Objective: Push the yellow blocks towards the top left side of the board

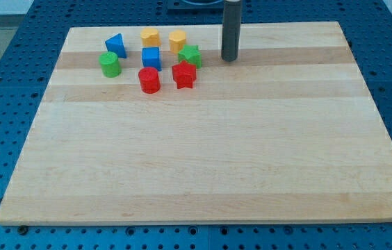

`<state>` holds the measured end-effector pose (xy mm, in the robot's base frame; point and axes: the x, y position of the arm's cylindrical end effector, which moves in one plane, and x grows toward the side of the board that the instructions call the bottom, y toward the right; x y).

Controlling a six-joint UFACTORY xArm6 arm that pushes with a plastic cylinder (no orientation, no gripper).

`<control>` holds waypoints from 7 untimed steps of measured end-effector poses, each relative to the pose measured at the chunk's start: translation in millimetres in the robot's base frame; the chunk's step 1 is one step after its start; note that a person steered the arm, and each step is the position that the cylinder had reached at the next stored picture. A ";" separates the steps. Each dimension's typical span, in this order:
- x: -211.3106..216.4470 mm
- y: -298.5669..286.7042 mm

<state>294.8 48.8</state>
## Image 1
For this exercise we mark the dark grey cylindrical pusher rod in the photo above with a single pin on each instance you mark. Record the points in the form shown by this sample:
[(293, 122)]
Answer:
[(231, 22)]

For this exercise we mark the yellow hexagonal block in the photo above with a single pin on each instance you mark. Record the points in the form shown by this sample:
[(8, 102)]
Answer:
[(177, 39)]

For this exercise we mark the yellow heart-shaped block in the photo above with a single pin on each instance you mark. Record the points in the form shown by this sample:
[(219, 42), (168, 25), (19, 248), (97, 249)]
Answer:
[(150, 37)]

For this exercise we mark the wooden board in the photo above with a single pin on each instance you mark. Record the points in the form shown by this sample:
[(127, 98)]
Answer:
[(286, 134)]

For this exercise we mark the green star block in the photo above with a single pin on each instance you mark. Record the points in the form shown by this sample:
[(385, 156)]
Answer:
[(191, 54)]

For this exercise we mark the red star block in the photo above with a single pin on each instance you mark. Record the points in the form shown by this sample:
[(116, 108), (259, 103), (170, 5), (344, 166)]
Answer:
[(184, 74)]

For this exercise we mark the blue cube block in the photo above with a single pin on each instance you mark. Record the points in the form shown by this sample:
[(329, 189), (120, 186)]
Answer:
[(151, 57)]

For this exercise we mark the red cylinder block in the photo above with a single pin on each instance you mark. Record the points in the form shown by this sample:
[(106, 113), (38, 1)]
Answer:
[(149, 80)]

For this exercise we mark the blue triangular prism block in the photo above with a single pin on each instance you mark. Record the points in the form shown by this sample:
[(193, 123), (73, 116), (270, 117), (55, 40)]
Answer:
[(115, 44)]

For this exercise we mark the green cylinder block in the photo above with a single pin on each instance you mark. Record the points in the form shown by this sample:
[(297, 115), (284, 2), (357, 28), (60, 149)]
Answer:
[(110, 64)]

